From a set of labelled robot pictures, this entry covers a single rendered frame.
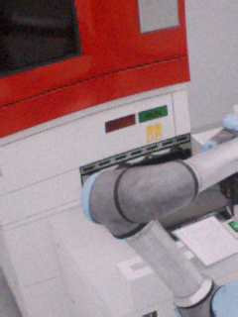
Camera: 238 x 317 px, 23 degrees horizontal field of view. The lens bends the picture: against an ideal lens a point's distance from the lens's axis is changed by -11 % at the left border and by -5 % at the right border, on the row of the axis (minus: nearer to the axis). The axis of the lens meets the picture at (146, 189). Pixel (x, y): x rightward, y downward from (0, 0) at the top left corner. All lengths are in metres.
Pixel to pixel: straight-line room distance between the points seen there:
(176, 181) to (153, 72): 0.91
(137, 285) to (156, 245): 0.35
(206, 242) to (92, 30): 0.78
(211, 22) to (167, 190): 2.90
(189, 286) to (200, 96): 2.82
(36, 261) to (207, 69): 2.26
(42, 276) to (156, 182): 1.24
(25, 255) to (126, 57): 0.86
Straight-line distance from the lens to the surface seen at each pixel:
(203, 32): 4.06
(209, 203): 2.09
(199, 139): 2.34
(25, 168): 2.13
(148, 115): 2.24
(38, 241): 2.31
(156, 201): 1.26
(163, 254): 1.43
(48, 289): 2.47
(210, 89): 4.24
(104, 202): 1.32
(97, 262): 2.01
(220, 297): 1.50
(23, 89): 1.95
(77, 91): 2.02
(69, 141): 2.15
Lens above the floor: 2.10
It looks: 33 degrees down
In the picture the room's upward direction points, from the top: 5 degrees counter-clockwise
